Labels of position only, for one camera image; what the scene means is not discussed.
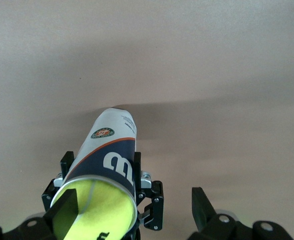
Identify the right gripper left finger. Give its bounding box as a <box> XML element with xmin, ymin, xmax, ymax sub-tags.
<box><xmin>0</xmin><ymin>188</ymin><xmax>79</xmax><ymax>240</ymax></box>

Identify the yellow-green tennis ball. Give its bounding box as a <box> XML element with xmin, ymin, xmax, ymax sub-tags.
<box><xmin>53</xmin><ymin>180</ymin><xmax>137</xmax><ymax>240</ymax></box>

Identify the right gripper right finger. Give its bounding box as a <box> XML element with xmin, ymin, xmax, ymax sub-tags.
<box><xmin>186</xmin><ymin>186</ymin><xmax>294</xmax><ymax>240</ymax></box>

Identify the blue white tennis ball can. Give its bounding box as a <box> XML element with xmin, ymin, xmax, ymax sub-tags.
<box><xmin>50</xmin><ymin>107</ymin><xmax>139</xmax><ymax>240</ymax></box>

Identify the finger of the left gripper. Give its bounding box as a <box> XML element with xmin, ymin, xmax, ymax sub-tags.
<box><xmin>41</xmin><ymin>151</ymin><xmax>75</xmax><ymax>213</ymax></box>
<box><xmin>133</xmin><ymin>151</ymin><xmax>164</xmax><ymax>230</ymax></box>

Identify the brown table mat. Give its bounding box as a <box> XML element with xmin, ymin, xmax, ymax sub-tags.
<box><xmin>0</xmin><ymin>0</ymin><xmax>294</xmax><ymax>240</ymax></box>

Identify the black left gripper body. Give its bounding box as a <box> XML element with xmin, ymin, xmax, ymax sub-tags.
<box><xmin>129</xmin><ymin>222</ymin><xmax>142</xmax><ymax>240</ymax></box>

